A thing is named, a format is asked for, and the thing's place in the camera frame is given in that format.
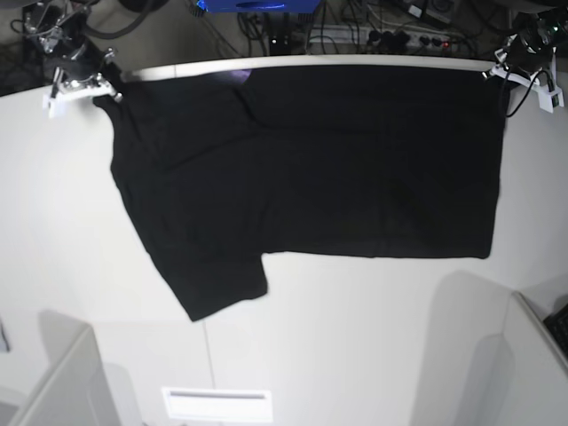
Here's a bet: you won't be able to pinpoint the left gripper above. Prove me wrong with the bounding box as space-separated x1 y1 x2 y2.
481 30 555 81

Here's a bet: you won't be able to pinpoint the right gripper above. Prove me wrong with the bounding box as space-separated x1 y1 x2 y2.
48 39 123 103

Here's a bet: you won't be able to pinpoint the black T-shirt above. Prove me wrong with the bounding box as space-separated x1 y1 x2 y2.
94 66 509 321

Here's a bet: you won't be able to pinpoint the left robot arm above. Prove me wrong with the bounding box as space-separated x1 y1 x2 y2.
484 1 567 76

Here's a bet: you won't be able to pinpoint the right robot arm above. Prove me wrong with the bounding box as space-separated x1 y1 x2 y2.
1 1 154 111

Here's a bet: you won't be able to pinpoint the blue box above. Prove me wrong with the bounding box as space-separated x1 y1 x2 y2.
195 0 320 13

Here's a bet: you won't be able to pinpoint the white power strip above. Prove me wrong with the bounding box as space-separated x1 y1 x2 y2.
308 24 462 53

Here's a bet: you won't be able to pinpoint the white partition panel right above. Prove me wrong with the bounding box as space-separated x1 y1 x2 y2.
411 292 567 425

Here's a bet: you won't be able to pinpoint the white partition panel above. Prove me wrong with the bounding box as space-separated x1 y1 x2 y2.
411 292 567 425
1 311 144 425

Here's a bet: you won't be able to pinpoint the white partition panel left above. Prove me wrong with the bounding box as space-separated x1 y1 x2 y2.
1 311 144 425

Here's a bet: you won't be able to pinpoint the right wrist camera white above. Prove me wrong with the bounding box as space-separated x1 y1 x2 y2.
43 67 108 118

